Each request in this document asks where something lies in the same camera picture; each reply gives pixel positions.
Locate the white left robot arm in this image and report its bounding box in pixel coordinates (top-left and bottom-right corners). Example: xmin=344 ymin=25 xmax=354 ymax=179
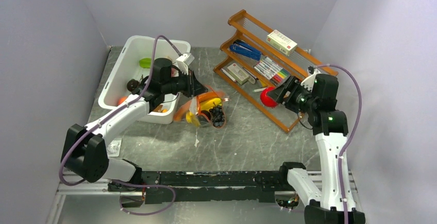
xmin=59 ymin=58 xmax=209 ymax=191

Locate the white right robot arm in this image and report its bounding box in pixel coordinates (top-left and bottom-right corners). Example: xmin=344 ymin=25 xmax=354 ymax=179
xmin=264 ymin=74 xmax=366 ymax=223

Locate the clear zip bag orange zipper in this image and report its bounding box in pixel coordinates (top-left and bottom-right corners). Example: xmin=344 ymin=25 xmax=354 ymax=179
xmin=173 ymin=86 xmax=229 ymax=129

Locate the red apple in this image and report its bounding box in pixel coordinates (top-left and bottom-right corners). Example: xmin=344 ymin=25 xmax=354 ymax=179
xmin=260 ymin=87 xmax=278 ymax=108

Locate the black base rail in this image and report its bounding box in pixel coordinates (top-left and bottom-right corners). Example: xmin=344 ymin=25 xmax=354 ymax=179
xmin=108 ymin=161 xmax=308 ymax=205

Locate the white pen on shelf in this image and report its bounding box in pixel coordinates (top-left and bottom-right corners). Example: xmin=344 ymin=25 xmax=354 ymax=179
xmin=253 ymin=88 xmax=267 ymax=93

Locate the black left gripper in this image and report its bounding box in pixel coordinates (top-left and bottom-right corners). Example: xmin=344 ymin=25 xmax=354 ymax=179
xmin=162 ymin=68 xmax=208 ymax=98

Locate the blue stapler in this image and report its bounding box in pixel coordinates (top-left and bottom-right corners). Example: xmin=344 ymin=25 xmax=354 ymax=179
xmin=229 ymin=39 xmax=262 ymax=61

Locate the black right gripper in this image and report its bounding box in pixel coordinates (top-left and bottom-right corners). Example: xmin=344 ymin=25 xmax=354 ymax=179
xmin=267 ymin=75 xmax=317 ymax=113

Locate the white red box top shelf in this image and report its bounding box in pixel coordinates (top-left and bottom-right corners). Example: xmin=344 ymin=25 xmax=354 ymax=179
xmin=266 ymin=30 xmax=297 ymax=56

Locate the black grape bunch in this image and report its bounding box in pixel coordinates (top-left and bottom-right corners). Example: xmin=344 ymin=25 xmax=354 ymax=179
xmin=209 ymin=105 xmax=226 ymax=128

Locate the white label card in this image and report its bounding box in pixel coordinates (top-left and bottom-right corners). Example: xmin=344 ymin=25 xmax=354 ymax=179
xmin=106 ymin=138 xmax=122 ymax=157

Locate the dark mangosteen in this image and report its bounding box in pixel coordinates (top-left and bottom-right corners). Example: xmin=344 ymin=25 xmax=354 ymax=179
xmin=126 ymin=79 xmax=140 ymax=92

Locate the white plastic bin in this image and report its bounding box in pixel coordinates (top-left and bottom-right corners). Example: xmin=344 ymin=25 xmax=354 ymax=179
xmin=98 ymin=36 xmax=179 ymax=125

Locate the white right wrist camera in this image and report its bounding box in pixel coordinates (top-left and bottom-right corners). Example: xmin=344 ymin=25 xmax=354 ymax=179
xmin=300 ymin=67 xmax=321 ymax=92

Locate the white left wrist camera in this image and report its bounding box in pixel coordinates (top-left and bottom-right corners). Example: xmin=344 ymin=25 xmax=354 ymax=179
xmin=176 ymin=53 xmax=194 ymax=74

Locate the orange wooden shelf rack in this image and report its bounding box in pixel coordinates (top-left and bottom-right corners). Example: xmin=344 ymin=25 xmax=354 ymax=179
xmin=214 ymin=10 xmax=321 ymax=133

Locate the white green box lower shelf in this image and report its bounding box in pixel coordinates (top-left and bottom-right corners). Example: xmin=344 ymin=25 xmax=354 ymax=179
xmin=227 ymin=63 xmax=249 ymax=84

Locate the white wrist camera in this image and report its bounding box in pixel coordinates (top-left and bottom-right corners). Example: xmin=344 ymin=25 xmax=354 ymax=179
xmin=176 ymin=53 xmax=194 ymax=74
xmin=300 ymin=67 xmax=321 ymax=92

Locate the yellow banana bunch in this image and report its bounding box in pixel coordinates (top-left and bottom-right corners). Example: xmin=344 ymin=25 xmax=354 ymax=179
xmin=185 ymin=97 xmax=223 ymax=127

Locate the green lime slice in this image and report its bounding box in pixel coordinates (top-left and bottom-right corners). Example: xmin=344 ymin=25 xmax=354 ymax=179
xmin=139 ymin=58 xmax=152 ymax=68

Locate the coloured marker pen set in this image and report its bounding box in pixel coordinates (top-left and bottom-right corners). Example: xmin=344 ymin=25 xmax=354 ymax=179
xmin=254 ymin=57 xmax=291 ymax=85

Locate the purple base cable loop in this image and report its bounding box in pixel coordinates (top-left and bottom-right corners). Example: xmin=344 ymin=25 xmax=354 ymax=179
xmin=109 ymin=181 xmax=177 ymax=216

